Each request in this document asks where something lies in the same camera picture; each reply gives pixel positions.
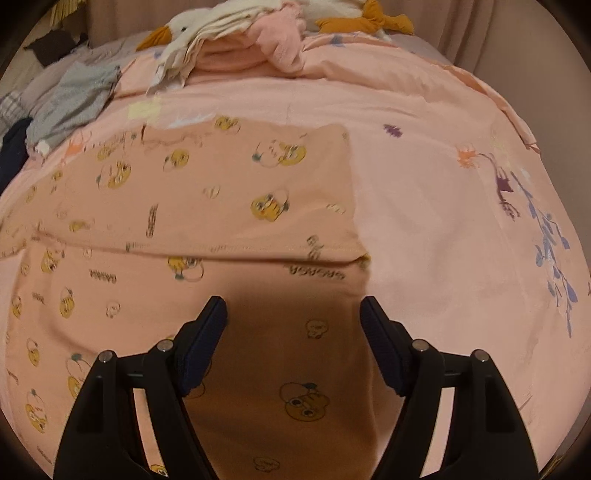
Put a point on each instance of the lilac cloth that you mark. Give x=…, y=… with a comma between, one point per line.
x=115, y=53

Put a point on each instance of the grey garment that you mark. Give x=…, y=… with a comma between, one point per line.
x=74, y=101

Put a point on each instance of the pink floral duvet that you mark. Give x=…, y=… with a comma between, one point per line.
x=438, y=115

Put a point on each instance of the navy garment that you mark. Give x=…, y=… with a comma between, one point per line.
x=11, y=152

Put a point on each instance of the cream cloth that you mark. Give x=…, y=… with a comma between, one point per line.
x=184, y=60

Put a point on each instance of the beige curtain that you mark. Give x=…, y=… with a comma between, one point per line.
x=443, y=23

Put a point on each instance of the dark brown cloth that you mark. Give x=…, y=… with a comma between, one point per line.
x=55, y=48

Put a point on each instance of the peach duck print garment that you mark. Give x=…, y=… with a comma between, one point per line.
x=231, y=212

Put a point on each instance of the plaid cloth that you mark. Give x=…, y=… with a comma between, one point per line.
x=11, y=106

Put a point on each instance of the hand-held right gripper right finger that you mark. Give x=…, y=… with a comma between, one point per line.
x=381, y=337

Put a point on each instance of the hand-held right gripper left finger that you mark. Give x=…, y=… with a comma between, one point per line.
x=210, y=337

